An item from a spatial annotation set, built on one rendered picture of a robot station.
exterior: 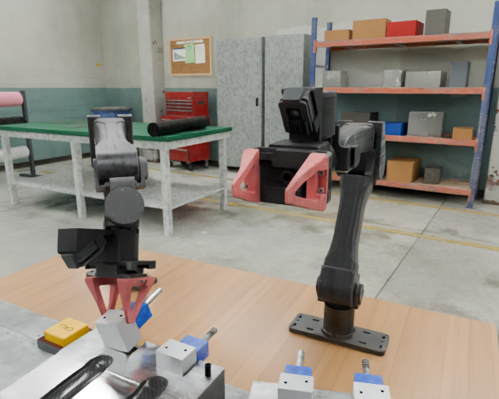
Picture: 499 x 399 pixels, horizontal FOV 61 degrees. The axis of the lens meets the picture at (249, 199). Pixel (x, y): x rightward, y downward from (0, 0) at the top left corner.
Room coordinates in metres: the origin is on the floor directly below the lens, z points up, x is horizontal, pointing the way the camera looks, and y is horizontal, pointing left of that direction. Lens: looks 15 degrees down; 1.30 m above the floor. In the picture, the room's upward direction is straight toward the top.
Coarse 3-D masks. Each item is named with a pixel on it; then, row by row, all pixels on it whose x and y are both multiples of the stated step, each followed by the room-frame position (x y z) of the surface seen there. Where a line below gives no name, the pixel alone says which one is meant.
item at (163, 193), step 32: (0, 128) 4.64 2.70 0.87; (32, 128) 4.39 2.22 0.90; (64, 128) 4.36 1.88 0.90; (160, 128) 3.61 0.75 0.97; (192, 128) 4.20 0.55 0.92; (224, 128) 4.40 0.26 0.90; (160, 160) 3.66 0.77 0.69; (224, 160) 4.49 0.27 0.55; (64, 192) 4.30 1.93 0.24; (96, 192) 4.23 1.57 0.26; (160, 192) 4.23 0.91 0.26; (192, 192) 4.23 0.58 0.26; (224, 192) 4.48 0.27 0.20
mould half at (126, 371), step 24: (96, 336) 0.64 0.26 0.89; (48, 360) 0.58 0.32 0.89; (72, 360) 0.58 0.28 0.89; (120, 360) 0.58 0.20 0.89; (144, 360) 0.58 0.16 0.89; (24, 384) 0.53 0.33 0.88; (48, 384) 0.53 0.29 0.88; (96, 384) 0.53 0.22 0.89; (120, 384) 0.53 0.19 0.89; (168, 384) 0.52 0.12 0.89; (192, 384) 0.52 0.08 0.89; (216, 384) 0.54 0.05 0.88
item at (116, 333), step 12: (144, 300) 0.68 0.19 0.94; (108, 312) 0.63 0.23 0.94; (120, 312) 0.62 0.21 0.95; (144, 312) 0.65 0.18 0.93; (96, 324) 0.61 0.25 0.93; (108, 324) 0.60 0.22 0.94; (120, 324) 0.59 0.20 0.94; (132, 324) 0.61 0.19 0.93; (108, 336) 0.60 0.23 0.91; (120, 336) 0.59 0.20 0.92; (132, 336) 0.61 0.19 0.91; (120, 348) 0.60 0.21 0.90
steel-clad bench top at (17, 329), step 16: (0, 304) 0.92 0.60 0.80; (0, 320) 0.85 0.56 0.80; (16, 320) 0.85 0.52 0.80; (32, 320) 0.85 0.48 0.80; (48, 320) 0.85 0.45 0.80; (0, 336) 0.78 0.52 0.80; (16, 336) 0.78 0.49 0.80; (32, 336) 0.78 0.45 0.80; (0, 352) 0.73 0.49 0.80; (16, 352) 0.73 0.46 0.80; (32, 352) 0.73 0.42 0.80; (0, 368) 0.68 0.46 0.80; (16, 368) 0.68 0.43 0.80; (32, 368) 0.68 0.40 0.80; (0, 384) 0.64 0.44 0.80
